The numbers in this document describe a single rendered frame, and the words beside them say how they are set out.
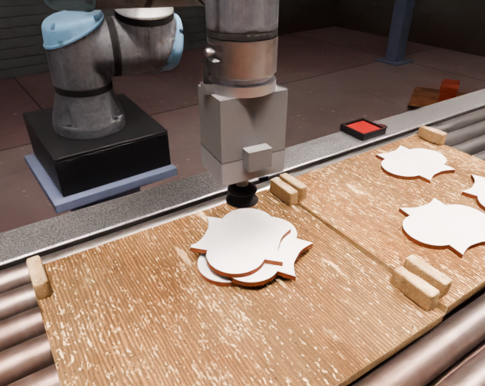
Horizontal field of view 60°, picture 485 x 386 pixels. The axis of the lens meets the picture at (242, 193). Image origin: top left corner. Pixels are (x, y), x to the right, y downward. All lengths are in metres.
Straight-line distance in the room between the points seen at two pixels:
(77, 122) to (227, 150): 0.50
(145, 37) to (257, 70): 0.47
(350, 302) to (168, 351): 0.22
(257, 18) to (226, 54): 0.05
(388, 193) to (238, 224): 0.29
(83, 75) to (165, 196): 0.29
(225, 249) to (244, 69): 0.25
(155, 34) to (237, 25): 0.47
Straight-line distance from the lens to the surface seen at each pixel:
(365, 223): 0.68
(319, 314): 0.53
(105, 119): 0.92
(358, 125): 1.05
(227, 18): 0.43
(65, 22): 0.88
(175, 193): 0.78
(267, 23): 0.44
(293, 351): 0.49
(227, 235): 0.59
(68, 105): 0.92
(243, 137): 0.47
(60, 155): 0.88
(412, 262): 0.59
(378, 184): 0.79
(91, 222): 0.74
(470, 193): 0.81
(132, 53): 0.89
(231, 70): 0.44
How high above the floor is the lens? 1.32
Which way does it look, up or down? 32 degrees down
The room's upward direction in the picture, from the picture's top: straight up
